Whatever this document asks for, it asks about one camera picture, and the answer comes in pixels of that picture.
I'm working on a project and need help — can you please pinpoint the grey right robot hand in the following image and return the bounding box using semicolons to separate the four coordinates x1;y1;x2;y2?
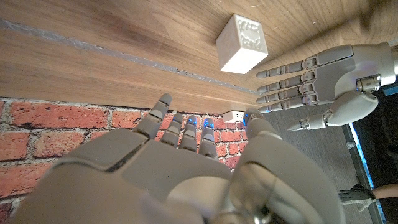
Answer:
11;93;348;224

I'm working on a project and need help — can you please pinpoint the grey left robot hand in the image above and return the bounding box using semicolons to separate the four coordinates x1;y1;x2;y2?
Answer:
255;42;398;131

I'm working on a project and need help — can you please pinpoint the small white box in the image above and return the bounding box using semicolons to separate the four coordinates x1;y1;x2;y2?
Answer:
215;13;269;75

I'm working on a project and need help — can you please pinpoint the person's bare forearm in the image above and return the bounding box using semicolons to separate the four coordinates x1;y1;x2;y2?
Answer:
373;183;398;200

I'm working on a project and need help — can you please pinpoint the white power strip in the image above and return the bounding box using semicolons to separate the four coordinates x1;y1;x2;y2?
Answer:
222;110;246;123

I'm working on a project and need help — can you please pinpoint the red brick printed backdrop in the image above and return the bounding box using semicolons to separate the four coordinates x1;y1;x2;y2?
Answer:
0;98;249;224

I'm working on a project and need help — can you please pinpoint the person's black gloved hand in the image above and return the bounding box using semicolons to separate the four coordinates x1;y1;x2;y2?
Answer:
338;184;377;212

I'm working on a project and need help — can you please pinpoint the grey tape outline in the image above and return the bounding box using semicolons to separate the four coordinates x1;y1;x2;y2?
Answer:
0;18;262;96

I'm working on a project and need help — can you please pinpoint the black metal door frame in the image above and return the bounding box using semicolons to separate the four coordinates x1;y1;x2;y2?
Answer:
341;123;386;224

